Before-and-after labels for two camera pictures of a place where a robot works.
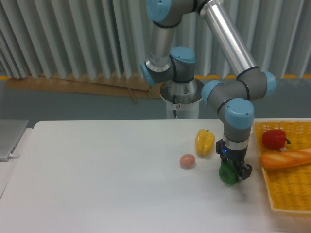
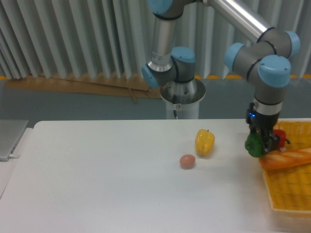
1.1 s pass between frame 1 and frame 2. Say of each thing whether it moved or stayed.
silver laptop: stayed
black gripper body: moved
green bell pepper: moved
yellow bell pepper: stayed
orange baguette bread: stayed
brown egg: stayed
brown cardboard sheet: stayed
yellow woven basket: stayed
